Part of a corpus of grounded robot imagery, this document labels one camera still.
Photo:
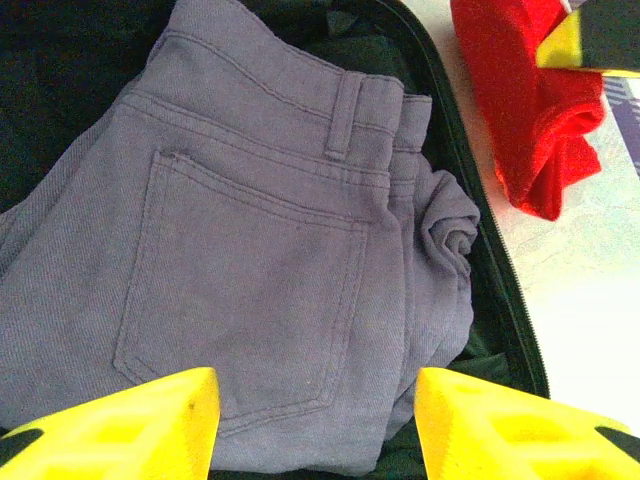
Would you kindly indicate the purple jeans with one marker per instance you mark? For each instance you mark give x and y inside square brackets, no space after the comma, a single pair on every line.
[240,225]

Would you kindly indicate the white hard-shell suitcase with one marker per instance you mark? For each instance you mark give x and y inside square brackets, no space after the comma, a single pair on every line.
[65,65]

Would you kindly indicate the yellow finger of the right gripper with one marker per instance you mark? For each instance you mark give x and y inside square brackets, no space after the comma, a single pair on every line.
[560,45]

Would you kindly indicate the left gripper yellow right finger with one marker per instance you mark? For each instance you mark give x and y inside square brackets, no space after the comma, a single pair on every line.
[500,435]

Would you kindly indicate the red shirt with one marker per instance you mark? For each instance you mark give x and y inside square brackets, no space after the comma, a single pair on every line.
[520,125]

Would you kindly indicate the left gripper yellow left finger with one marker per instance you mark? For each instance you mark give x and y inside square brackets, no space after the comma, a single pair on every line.
[125,430]

